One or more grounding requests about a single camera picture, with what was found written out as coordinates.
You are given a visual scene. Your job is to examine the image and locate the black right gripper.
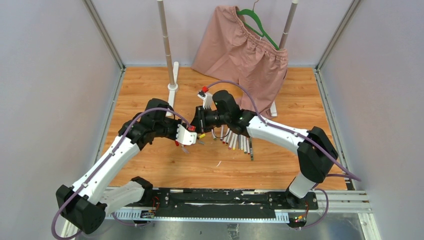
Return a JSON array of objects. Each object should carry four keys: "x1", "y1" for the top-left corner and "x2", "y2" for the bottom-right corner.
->
[{"x1": 190, "y1": 105, "x2": 231, "y2": 134}]

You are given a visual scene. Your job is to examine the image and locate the green cap white marker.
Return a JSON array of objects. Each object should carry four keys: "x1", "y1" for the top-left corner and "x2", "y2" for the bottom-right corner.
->
[
  {"x1": 241, "y1": 135, "x2": 248, "y2": 154},
  {"x1": 211, "y1": 129, "x2": 217, "y2": 141}
]

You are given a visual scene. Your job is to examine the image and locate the clear pen cap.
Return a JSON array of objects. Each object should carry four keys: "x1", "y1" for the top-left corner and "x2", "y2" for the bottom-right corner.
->
[{"x1": 181, "y1": 146, "x2": 190, "y2": 154}]

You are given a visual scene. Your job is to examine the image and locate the purple cap white marker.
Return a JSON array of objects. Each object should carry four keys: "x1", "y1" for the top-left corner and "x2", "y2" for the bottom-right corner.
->
[{"x1": 228, "y1": 132, "x2": 235, "y2": 150}]

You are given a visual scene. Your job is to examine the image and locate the yellow cap white marker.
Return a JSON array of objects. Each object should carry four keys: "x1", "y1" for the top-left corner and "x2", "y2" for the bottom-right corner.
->
[{"x1": 231, "y1": 133, "x2": 238, "y2": 150}]

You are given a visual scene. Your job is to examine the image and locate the red cap white marker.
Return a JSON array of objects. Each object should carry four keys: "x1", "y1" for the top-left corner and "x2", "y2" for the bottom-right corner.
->
[{"x1": 244, "y1": 137, "x2": 251, "y2": 155}]

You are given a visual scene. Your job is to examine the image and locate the grey clear-cap pen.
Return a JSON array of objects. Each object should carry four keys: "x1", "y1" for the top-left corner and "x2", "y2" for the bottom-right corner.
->
[{"x1": 248, "y1": 137, "x2": 254, "y2": 161}]

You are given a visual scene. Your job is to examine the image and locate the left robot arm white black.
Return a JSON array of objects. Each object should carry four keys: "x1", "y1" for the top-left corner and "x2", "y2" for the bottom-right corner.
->
[{"x1": 51, "y1": 98, "x2": 196, "y2": 240}]

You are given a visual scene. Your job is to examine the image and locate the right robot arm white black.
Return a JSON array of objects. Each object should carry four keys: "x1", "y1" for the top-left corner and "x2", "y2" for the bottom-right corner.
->
[{"x1": 191, "y1": 90, "x2": 338, "y2": 209}]

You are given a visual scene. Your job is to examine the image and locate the white garment rack left foot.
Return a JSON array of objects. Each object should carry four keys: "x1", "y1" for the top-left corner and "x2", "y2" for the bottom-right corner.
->
[{"x1": 167, "y1": 61, "x2": 180, "y2": 109}]

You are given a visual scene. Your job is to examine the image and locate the white garment rack foot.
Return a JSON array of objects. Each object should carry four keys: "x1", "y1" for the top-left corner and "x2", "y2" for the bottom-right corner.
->
[
  {"x1": 167, "y1": 61, "x2": 180, "y2": 109},
  {"x1": 269, "y1": 101, "x2": 278, "y2": 118}
]

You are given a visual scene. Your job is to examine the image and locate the white garment rack right foot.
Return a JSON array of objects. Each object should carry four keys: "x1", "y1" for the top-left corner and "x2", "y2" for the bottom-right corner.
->
[{"x1": 269, "y1": 101, "x2": 278, "y2": 118}]

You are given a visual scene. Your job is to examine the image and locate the pink shorts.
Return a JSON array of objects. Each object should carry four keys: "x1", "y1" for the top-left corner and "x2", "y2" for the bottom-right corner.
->
[{"x1": 191, "y1": 5, "x2": 289, "y2": 119}]

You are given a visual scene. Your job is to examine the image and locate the green clothes hanger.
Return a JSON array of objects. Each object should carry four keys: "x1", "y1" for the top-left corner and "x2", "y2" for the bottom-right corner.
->
[{"x1": 236, "y1": 0, "x2": 280, "y2": 51}]

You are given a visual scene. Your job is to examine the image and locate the grey garment rack left pole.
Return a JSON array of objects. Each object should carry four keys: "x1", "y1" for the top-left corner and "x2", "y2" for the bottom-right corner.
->
[{"x1": 157, "y1": 0, "x2": 173, "y2": 70}]

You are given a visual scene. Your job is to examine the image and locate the grey garment rack pole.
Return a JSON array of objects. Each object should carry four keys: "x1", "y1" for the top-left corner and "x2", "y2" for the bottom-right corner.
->
[
  {"x1": 279, "y1": 0, "x2": 299, "y2": 49},
  {"x1": 157, "y1": 0, "x2": 173, "y2": 70}
]

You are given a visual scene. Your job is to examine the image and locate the grey garment rack right pole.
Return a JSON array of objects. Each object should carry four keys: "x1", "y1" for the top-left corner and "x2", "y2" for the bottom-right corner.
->
[{"x1": 279, "y1": 0, "x2": 299, "y2": 49}]

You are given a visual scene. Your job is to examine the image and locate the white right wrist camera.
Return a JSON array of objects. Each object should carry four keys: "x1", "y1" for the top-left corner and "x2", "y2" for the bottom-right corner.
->
[{"x1": 197, "y1": 91, "x2": 213, "y2": 109}]

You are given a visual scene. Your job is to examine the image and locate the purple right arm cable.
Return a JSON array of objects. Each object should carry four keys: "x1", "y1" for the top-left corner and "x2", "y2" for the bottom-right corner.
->
[{"x1": 202, "y1": 80, "x2": 362, "y2": 230}]

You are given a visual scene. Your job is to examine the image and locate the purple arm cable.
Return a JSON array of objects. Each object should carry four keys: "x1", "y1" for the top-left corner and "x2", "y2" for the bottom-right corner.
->
[
  {"x1": 202, "y1": 80, "x2": 362, "y2": 230},
  {"x1": 50, "y1": 107, "x2": 196, "y2": 240}
]

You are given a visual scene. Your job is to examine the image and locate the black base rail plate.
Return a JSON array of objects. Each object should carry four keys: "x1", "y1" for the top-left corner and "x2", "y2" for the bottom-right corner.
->
[{"x1": 130, "y1": 188, "x2": 319, "y2": 220}]

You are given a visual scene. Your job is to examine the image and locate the aluminium frame left post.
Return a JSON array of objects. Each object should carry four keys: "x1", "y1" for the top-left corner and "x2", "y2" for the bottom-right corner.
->
[{"x1": 82, "y1": 0, "x2": 126, "y2": 72}]

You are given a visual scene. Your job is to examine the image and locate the aluminium frame post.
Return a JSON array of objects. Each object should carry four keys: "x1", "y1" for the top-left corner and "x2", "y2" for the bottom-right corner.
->
[
  {"x1": 82, "y1": 0, "x2": 126, "y2": 72},
  {"x1": 315, "y1": 0, "x2": 362, "y2": 72}
]

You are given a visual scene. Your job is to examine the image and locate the aluminium frame right post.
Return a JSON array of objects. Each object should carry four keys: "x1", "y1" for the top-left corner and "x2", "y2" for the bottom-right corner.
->
[{"x1": 315, "y1": 0, "x2": 362, "y2": 72}]

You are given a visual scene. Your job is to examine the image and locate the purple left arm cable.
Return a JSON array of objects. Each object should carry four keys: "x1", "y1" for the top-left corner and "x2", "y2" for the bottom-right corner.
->
[{"x1": 50, "y1": 107, "x2": 196, "y2": 240}]

